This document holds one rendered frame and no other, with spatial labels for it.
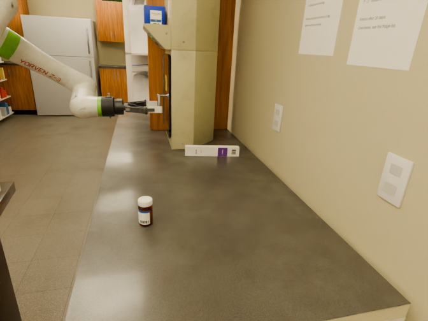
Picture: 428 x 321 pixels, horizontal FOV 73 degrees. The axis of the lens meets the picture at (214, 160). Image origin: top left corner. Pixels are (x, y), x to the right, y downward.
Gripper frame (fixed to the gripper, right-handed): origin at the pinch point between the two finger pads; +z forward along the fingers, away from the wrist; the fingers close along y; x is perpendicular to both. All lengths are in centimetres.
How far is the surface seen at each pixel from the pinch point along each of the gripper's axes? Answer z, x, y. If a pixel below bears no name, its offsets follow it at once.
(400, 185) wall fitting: 48, -1, -97
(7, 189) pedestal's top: -54, 21, -41
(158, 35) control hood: 0.0, -32.1, -5.3
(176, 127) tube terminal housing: 7.8, 8.9, -5.4
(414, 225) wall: 48, 6, -102
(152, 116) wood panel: -1.8, 12.0, 31.7
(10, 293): -60, 62, -44
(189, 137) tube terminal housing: 14.5, 14.3, -5.4
